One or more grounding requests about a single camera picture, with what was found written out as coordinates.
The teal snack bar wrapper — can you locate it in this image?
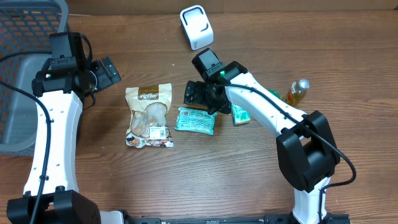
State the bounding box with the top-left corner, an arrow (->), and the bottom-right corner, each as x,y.
175,107 -> 217,135

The teal tissue pack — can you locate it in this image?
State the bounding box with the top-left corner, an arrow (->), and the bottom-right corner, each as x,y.
231,105 -> 251,126

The brown Pantree snack pouch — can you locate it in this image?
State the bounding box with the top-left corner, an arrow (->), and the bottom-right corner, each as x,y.
125,83 -> 174,148

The green lidded cup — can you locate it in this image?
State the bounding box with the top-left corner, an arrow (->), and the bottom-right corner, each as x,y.
269,90 -> 280,99

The yellow oil bottle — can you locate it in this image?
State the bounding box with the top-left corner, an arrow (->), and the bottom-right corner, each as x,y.
282,79 -> 310,107

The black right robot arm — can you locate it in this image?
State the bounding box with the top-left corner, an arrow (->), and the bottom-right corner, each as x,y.
184,62 -> 349,223

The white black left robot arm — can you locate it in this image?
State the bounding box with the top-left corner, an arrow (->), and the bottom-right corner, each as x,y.
6,57 -> 125,223

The white barcode scanner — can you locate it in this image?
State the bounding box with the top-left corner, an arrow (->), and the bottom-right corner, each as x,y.
180,5 -> 214,51

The grey plastic mesh basket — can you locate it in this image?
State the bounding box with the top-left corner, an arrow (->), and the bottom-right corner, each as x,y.
1,0 -> 69,156

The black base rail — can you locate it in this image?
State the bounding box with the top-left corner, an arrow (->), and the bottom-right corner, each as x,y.
124,213 -> 352,224

